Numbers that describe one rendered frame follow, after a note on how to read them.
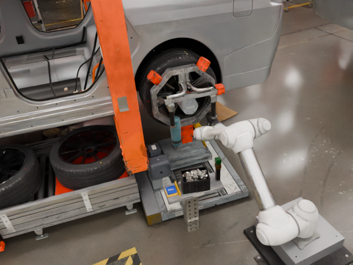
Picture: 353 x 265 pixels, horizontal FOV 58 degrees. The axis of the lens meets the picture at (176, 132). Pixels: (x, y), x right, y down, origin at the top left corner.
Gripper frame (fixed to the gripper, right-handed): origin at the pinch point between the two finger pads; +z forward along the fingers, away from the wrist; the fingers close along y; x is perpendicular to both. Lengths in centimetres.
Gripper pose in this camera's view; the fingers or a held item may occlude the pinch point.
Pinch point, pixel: (206, 112)
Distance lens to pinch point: 285.4
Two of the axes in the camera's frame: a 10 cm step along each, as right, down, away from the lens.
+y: 6.3, -7.3, -2.7
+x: -7.2, -4.1, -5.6
